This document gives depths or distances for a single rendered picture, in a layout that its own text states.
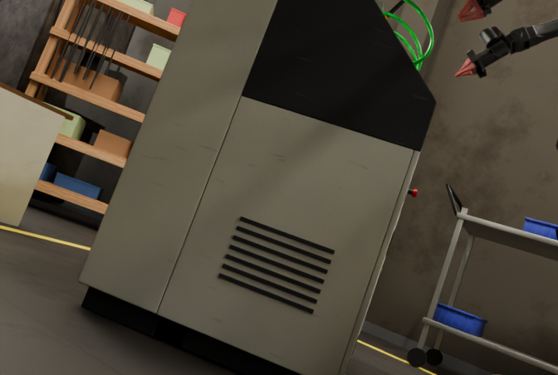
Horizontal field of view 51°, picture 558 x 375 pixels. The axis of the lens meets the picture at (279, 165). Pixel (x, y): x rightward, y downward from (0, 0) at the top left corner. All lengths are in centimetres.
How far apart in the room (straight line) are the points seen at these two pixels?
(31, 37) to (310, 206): 476
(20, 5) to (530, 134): 482
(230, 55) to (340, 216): 63
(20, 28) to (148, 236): 466
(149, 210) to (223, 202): 24
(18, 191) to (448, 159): 333
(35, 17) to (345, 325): 507
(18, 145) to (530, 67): 389
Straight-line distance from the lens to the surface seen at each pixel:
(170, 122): 192
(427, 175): 516
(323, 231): 175
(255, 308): 178
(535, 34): 238
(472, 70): 237
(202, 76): 193
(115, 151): 523
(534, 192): 492
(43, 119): 350
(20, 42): 627
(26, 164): 350
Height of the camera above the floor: 38
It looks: 8 degrees up
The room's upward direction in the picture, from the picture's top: 20 degrees clockwise
